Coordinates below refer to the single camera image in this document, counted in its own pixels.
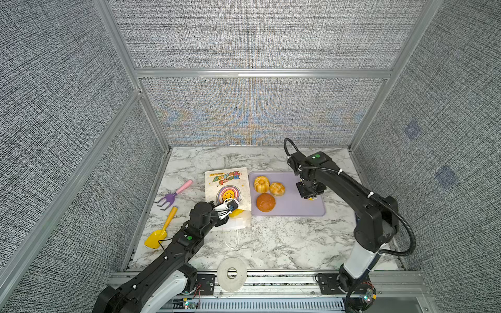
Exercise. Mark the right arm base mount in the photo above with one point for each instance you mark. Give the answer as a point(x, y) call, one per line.
point(359, 294)

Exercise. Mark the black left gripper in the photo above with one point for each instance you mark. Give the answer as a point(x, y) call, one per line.
point(222, 222)

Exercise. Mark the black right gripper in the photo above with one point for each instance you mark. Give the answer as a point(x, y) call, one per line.
point(303, 194)

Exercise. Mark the lilac plastic tray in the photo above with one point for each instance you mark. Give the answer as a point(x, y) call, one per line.
point(291, 203)

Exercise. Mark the aluminium front rail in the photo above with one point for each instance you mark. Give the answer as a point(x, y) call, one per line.
point(297, 291)

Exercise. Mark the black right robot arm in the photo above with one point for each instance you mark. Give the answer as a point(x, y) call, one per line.
point(379, 218)

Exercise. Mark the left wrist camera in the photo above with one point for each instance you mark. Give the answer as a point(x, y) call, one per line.
point(227, 207)

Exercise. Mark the yellow bundt fake bread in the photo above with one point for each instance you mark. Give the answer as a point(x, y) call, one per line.
point(262, 184)

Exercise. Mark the pale yellow fake bun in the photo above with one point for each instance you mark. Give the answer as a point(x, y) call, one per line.
point(277, 189)

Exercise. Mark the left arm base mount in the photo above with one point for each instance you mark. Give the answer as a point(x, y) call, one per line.
point(204, 285)

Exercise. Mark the yellow ridged fake loaf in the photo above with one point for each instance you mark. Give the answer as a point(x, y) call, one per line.
point(236, 212)

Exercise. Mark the white printed paper bag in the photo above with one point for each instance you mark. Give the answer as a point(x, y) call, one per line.
point(221, 185)

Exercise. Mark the purple toy garden fork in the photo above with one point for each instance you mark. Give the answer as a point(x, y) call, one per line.
point(168, 200)

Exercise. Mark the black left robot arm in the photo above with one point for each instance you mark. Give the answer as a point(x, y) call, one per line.
point(170, 273)

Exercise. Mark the orange brown fake bread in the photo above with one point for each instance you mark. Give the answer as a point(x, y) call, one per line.
point(265, 202)

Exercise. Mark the white tape roll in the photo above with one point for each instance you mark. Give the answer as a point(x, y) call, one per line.
point(232, 274)

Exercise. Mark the yellow toy tool handle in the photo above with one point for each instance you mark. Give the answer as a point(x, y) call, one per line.
point(158, 236)

